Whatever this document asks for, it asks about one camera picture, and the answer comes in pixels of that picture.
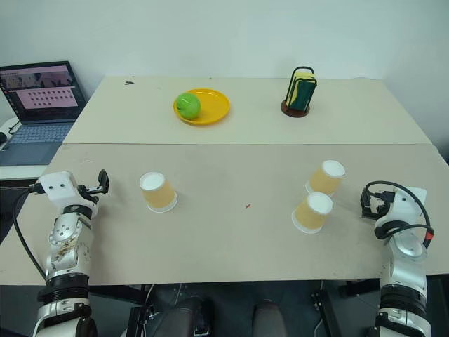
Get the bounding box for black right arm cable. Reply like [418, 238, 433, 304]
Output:
[363, 180, 435, 241]

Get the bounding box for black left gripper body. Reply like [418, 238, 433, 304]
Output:
[77, 183, 107, 205]

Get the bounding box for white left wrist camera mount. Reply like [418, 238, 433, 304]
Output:
[36, 171, 100, 212]

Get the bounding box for orange paper cup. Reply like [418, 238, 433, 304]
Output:
[138, 171, 179, 214]
[291, 192, 333, 235]
[304, 159, 347, 197]

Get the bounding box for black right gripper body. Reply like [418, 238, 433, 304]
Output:
[364, 189, 396, 220]

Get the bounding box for thin white cable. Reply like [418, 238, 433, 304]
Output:
[142, 282, 156, 319]

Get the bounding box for sponge in black holder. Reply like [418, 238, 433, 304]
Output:
[280, 66, 319, 121]

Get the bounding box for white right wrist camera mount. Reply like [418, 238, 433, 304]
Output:
[374, 187, 428, 230]

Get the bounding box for black table frame bar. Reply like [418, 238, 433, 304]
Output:
[87, 283, 150, 337]
[310, 279, 382, 337]

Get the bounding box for yellow green sponge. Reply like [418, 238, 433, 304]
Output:
[286, 79, 318, 111]
[293, 71, 316, 93]

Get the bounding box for open grey laptop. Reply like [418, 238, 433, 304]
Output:
[0, 60, 88, 166]

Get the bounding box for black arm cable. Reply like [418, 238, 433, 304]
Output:
[363, 180, 435, 241]
[0, 182, 48, 283]

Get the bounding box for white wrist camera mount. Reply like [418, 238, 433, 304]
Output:
[374, 187, 428, 230]
[36, 171, 100, 212]

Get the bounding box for green apple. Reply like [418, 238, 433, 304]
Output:
[175, 92, 201, 119]

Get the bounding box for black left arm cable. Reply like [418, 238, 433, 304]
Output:
[0, 182, 48, 283]

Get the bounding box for dark rounded shape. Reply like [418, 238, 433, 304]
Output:
[253, 298, 283, 337]
[159, 296, 215, 337]

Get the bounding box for yellow plate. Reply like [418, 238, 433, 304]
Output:
[172, 88, 232, 126]

